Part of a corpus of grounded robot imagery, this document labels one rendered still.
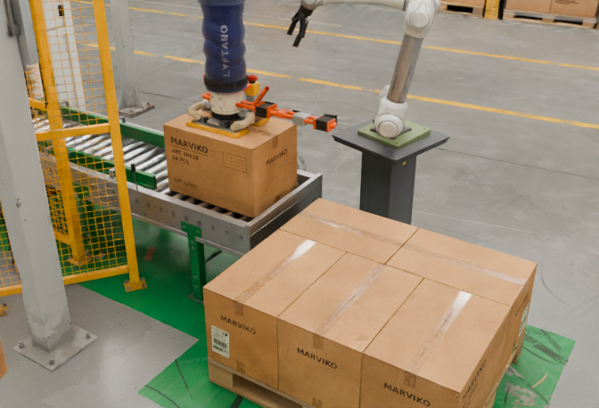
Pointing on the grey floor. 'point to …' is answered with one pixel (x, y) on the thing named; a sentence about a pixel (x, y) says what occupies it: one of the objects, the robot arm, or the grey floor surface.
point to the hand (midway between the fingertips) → (292, 38)
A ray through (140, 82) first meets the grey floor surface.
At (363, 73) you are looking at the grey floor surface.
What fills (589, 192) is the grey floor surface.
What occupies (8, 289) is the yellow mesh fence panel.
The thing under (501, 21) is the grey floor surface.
